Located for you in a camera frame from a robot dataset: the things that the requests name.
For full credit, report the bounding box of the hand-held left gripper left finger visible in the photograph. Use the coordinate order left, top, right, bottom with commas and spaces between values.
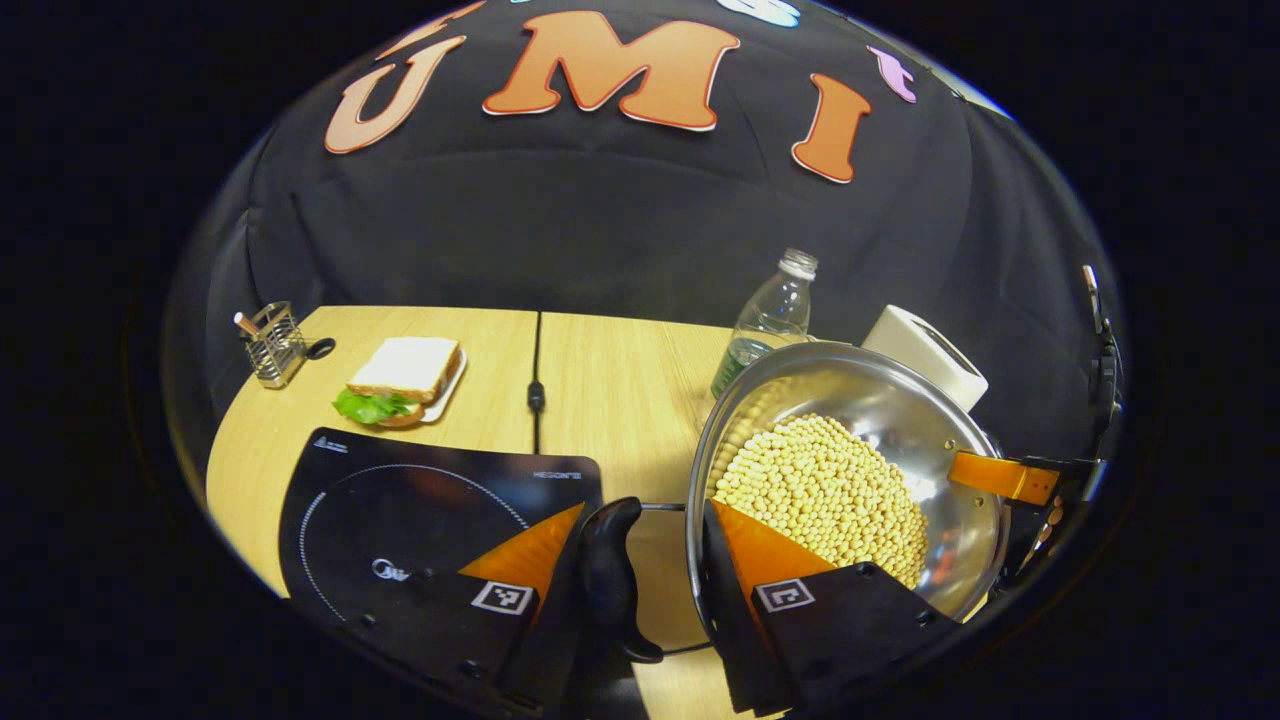
340, 503, 601, 717

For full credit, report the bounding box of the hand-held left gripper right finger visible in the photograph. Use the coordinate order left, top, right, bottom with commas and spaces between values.
700, 498, 966, 717

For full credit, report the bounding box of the black induction cooktop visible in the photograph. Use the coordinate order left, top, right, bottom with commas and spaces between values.
278, 427, 604, 626

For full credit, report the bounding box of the steel pot with black handle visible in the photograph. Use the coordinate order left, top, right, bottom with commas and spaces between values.
578, 340, 1013, 666

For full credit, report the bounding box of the pile of yellow soybeans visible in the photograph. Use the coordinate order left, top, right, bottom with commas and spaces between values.
712, 413, 931, 589

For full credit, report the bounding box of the white box appliance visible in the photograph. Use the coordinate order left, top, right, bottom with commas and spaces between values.
862, 305, 991, 413

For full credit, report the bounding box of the white plate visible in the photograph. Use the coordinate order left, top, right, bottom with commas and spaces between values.
405, 347, 469, 425

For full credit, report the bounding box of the sandwich with lettuce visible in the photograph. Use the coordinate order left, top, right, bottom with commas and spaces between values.
333, 336, 463, 429

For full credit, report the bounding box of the clear plastic bottle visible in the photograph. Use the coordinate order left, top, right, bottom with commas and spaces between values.
710, 248, 819, 399

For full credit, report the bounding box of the metal mesh holder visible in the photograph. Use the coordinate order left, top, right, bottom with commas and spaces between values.
235, 301, 308, 389

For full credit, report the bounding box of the black backdrop cloth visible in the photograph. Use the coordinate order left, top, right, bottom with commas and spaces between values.
165, 0, 1126, 461

